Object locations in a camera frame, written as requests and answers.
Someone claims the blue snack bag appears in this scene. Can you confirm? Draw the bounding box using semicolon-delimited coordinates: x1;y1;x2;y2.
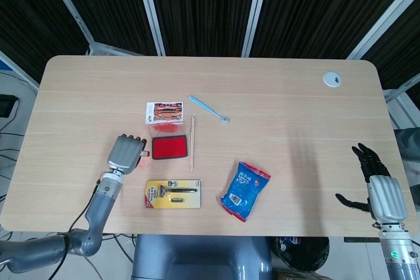
219;161;272;224

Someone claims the light blue toothbrush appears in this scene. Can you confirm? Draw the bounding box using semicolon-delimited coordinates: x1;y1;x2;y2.
188;94;230;125

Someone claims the brown cardboard box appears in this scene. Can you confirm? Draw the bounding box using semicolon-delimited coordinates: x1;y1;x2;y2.
274;268;329;280

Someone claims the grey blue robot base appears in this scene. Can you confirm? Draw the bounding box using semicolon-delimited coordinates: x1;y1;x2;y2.
131;233;275;280

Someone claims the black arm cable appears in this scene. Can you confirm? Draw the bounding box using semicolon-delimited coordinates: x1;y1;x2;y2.
66;180;101;234

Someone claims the red ink pad with clear lid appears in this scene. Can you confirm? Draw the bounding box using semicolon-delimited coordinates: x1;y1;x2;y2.
144;101;190;161

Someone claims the white table cable grommet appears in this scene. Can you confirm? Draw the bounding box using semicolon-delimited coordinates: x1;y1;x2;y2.
322;71;343;88

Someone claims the white partition frame post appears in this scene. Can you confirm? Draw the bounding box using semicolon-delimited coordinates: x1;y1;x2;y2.
133;0;165;56
346;0;420;61
0;49;39;90
241;0;269;58
41;0;96;47

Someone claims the wooden chopstick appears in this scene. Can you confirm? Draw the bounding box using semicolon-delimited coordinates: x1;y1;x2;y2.
190;114;197;172
189;115;196;171

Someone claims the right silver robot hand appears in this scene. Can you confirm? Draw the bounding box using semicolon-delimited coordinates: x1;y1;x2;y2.
335;142;410;225

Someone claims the yellow razor blister pack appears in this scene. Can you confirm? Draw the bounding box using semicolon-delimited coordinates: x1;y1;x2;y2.
143;179;203;210

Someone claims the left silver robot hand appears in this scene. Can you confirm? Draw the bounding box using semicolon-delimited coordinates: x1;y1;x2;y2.
107;133;148;176

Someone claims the black bagged trash bin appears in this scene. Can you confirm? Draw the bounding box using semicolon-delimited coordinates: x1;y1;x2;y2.
272;235;331;273

